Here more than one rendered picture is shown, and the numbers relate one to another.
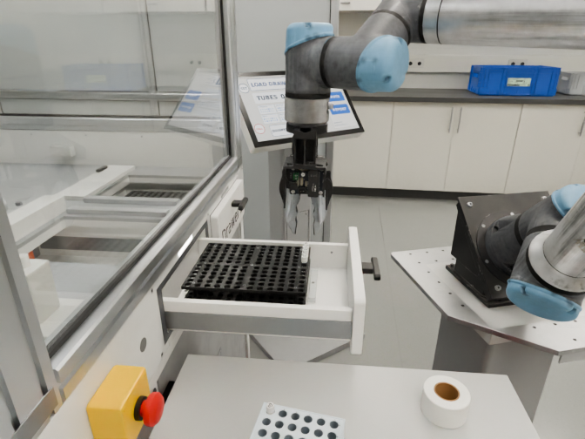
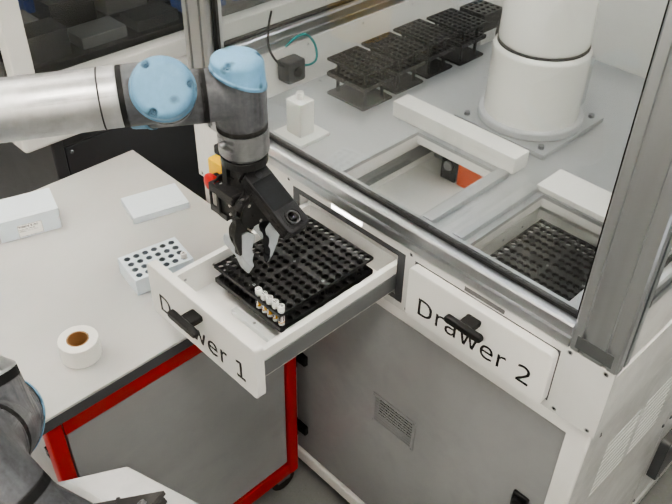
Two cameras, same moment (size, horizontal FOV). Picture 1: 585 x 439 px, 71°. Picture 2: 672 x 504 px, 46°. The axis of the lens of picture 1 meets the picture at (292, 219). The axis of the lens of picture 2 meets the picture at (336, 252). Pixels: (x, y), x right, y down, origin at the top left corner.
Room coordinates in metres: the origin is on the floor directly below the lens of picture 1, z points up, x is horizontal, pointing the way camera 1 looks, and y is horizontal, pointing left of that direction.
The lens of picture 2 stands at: (1.45, -0.70, 1.79)
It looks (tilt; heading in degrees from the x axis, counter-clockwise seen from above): 39 degrees down; 130
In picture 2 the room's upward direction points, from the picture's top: 1 degrees clockwise
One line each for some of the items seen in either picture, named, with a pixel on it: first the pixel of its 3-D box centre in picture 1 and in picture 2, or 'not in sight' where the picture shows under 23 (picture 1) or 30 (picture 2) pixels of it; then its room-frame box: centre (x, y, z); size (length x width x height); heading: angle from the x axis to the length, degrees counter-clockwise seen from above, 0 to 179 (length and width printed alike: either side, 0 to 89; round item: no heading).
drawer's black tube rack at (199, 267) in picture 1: (252, 279); (294, 274); (0.71, 0.08, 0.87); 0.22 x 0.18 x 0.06; 85
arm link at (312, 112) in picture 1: (308, 111); (241, 140); (0.71, -0.03, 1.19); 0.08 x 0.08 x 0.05
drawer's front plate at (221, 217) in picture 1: (229, 214); (475, 330); (1.03, 0.17, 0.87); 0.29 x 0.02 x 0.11; 175
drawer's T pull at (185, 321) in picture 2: (369, 267); (189, 319); (0.69, -0.15, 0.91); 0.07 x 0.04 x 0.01; 175
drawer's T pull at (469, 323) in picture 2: (238, 203); (468, 324); (1.03, 0.14, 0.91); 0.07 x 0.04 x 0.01; 175
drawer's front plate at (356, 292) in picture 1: (353, 281); (204, 326); (0.69, -0.12, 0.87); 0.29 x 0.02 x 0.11; 175
